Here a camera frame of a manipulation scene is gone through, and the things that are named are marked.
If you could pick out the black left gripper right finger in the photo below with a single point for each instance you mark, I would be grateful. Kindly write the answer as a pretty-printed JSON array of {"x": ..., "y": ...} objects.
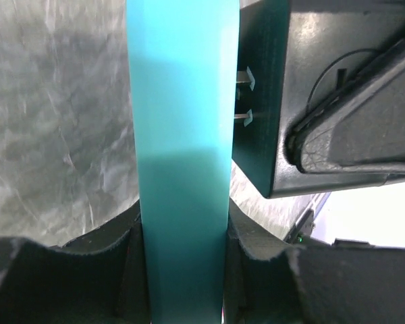
[{"x": 270, "y": 281}]

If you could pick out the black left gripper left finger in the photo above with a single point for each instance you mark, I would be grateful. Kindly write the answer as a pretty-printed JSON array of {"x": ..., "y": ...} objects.
[{"x": 99, "y": 277}]

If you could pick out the teal triangular power strip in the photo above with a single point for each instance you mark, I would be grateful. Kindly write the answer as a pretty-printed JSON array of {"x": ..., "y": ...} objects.
[{"x": 183, "y": 64}]

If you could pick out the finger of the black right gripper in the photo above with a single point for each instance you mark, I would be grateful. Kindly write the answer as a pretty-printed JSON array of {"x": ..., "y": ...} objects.
[{"x": 319, "y": 63}]

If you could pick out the black cube socket adapter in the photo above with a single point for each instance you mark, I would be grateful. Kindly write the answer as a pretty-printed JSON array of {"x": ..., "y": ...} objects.
[{"x": 265, "y": 27}]

